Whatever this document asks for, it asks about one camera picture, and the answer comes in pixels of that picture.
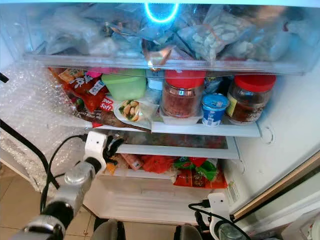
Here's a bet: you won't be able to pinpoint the white fridge bottom drawer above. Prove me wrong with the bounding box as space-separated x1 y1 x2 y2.
82 167 236 226

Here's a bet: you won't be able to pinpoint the fridge door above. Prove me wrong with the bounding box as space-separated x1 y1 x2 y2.
230 150 320 240

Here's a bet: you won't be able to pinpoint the white fridge shelf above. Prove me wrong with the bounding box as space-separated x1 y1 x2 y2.
99 119 264 139

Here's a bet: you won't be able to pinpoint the clear fridge drawer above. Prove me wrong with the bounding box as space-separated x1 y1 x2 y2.
25 2 320 75

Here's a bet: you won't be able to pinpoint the orange packet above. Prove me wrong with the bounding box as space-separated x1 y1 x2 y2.
120 152 145 171

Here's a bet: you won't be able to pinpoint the clear peanut packet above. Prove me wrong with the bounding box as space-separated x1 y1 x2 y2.
112 98 154 130

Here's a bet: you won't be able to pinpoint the red soft packet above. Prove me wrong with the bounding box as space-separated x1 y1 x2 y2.
75 94 118 128

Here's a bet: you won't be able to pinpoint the red food bag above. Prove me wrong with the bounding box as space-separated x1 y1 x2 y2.
140 154 178 175

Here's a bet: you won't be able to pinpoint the red green snack packet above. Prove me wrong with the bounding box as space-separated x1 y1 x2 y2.
172 156 228 190

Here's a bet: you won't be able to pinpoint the green plastic container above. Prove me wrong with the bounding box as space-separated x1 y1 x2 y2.
101 70 148 101

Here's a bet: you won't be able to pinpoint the white framed glass shelf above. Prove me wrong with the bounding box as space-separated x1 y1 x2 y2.
114 135 241 161

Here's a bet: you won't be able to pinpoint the white plastic tray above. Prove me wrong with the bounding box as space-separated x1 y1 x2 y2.
159 113 204 126

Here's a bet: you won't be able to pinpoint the red snack bag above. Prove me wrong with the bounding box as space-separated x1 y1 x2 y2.
51 67 106 113

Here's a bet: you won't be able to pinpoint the white lid jar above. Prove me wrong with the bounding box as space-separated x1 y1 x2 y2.
147 77 164 91

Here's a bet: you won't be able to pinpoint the pink lid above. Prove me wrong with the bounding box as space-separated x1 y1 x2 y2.
86 67 105 79

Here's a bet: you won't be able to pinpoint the grey robot left leg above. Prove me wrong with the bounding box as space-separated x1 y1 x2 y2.
91 219 127 240

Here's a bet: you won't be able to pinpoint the bubble wrap sheet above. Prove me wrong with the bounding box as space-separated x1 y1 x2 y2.
0 61 96 193

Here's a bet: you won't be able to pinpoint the blue white yogurt cup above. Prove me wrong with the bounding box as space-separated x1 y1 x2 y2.
201 93 231 127

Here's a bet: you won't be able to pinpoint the clear frozen food bag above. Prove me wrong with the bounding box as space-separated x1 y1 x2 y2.
41 11 106 56

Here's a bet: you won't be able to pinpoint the red lid jar brown contents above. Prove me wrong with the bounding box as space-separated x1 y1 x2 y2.
226 74 277 125

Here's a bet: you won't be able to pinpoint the clear bag of dumplings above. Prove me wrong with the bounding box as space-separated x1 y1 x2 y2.
177 10 256 62

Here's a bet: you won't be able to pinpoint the long black strap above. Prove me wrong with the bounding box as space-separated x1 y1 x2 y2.
0 119 53 176

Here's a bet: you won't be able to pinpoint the blue ring light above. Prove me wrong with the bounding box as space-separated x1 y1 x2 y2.
144 2 180 25

